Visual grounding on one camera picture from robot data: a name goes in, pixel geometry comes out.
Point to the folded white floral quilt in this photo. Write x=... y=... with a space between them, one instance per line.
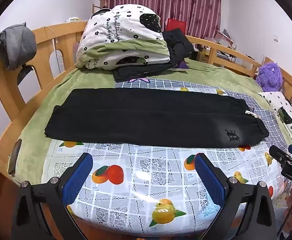
x=116 y=37

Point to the white floral pillow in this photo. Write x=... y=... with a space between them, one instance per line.
x=287 y=115

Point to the grey cloth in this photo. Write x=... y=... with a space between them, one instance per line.
x=14 y=46

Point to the purple cloth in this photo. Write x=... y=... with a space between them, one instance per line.
x=182 y=65

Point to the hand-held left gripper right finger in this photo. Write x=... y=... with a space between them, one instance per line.
x=209 y=180

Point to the green fleece blanket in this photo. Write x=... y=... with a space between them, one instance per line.
x=36 y=120

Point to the dark phone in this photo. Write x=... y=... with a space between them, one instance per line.
x=14 y=157

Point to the cardboard box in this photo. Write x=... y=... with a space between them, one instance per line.
x=202 y=56

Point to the purple plush toy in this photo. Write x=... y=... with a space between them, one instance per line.
x=269 y=76

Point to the striped maroon curtain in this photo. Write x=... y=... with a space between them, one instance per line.
x=166 y=2

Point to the black jacket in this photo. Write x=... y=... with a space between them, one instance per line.
x=178 y=47

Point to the fruit print plastic tablecloth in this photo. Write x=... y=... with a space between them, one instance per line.
x=136 y=180

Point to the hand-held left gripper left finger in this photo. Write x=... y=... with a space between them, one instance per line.
x=77 y=180

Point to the wooden bed frame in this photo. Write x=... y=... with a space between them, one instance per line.
x=1 y=85

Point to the black pants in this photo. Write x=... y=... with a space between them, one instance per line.
x=146 y=120

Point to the red box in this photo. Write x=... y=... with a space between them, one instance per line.
x=176 y=24

